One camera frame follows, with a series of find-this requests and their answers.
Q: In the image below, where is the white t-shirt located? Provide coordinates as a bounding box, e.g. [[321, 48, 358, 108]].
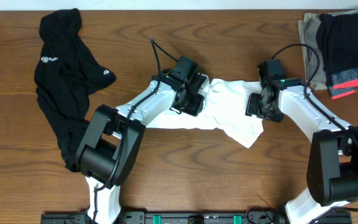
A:
[[112, 74, 264, 149]]

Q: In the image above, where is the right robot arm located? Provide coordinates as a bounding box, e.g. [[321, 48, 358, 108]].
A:
[[246, 78, 358, 223]]

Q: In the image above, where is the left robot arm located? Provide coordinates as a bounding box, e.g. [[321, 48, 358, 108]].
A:
[[75, 73, 209, 223]]

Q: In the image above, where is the grey folded garment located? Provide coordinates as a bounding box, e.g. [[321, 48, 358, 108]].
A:
[[298, 9, 358, 90]]

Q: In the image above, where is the black folded shorts red trim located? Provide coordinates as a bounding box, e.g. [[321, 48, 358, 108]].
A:
[[316, 13, 358, 99]]

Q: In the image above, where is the black t-shirt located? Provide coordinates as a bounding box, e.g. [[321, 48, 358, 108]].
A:
[[34, 8, 116, 172]]

